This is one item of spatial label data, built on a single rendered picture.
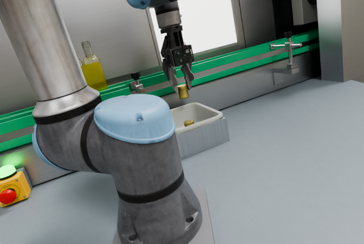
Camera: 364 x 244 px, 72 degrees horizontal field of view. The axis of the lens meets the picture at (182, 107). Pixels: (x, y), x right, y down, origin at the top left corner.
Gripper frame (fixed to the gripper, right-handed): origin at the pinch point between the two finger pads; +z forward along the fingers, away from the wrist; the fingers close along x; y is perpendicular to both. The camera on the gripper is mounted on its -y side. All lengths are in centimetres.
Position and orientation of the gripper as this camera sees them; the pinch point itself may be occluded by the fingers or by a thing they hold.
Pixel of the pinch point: (182, 87)
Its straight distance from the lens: 86.5
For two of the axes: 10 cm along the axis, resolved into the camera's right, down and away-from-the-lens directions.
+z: 2.1, 9.3, 2.8
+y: 3.5, 2.0, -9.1
